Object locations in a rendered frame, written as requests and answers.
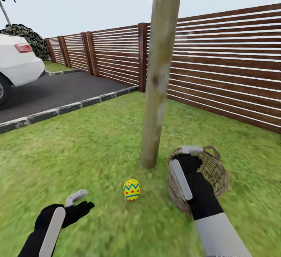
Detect wicker basket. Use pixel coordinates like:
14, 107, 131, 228
167, 145, 229, 215

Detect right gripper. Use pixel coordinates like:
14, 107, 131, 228
193, 155, 203, 169

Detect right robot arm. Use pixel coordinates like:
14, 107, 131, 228
171, 145, 253, 257

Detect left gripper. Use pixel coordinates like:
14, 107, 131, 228
62, 201, 95, 228

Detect easter egg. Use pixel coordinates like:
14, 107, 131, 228
123, 179, 140, 202

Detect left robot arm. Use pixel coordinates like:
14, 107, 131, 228
17, 189, 95, 257

